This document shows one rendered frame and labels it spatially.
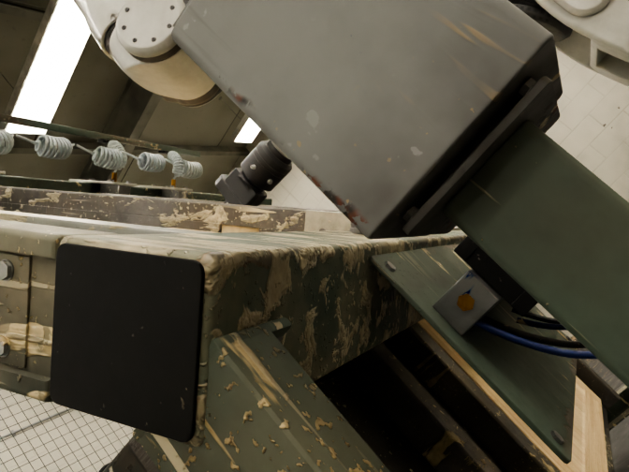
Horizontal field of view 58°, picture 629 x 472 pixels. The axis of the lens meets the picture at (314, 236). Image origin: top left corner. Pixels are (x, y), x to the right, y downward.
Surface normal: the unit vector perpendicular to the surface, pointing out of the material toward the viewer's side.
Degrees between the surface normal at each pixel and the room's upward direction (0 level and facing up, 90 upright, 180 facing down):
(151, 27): 90
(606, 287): 90
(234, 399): 90
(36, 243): 90
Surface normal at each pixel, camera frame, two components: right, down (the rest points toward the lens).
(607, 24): -0.43, 0.01
